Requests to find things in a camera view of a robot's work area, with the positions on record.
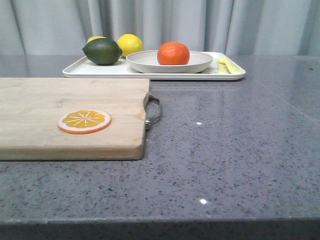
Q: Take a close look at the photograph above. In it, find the cream shallow plate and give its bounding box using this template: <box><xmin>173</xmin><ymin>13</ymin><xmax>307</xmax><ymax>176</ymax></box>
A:
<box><xmin>126</xmin><ymin>50</ymin><xmax>213</xmax><ymax>74</ymax></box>

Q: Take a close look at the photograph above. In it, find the orange mandarin fruit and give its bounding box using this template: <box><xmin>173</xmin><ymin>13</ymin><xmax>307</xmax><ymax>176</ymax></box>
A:
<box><xmin>157</xmin><ymin>41</ymin><xmax>190</xmax><ymax>65</ymax></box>

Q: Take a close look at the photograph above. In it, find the white rectangular tray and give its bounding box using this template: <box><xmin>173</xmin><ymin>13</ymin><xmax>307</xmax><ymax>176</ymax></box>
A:
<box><xmin>62</xmin><ymin>51</ymin><xmax>246</xmax><ymax>81</ymax></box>

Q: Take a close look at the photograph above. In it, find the orange slice toy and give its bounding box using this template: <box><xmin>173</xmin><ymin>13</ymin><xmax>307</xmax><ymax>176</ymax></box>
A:
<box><xmin>57</xmin><ymin>109</ymin><xmax>112</xmax><ymax>135</ymax></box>

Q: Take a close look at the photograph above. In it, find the yellow lemon front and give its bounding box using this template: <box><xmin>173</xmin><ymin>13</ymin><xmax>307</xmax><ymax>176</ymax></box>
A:
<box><xmin>117</xmin><ymin>33</ymin><xmax>144</xmax><ymax>58</ymax></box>

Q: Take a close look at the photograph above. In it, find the green lime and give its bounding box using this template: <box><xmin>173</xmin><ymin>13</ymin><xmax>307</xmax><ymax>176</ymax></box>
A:
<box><xmin>82</xmin><ymin>38</ymin><xmax>122</xmax><ymax>66</ymax></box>

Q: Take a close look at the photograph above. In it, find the yellow lemon behind lime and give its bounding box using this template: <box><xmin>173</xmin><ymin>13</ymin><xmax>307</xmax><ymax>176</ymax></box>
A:
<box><xmin>86</xmin><ymin>36</ymin><xmax>106</xmax><ymax>43</ymax></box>

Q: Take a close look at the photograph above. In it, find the wooden cutting board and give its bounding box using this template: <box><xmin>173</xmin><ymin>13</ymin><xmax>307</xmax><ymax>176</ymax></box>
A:
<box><xmin>0</xmin><ymin>77</ymin><xmax>150</xmax><ymax>161</ymax></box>

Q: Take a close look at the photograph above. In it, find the grey curtain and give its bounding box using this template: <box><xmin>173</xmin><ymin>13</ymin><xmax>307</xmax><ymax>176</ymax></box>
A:
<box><xmin>0</xmin><ymin>0</ymin><xmax>320</xmax><ymax>56</ymax></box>

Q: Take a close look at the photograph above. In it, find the metal cutting board handle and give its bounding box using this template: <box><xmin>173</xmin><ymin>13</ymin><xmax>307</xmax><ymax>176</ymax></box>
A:
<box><xmin>144</xmin><ymin>94</ymin><xmax>162</xmax><ymax>131</ymax></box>

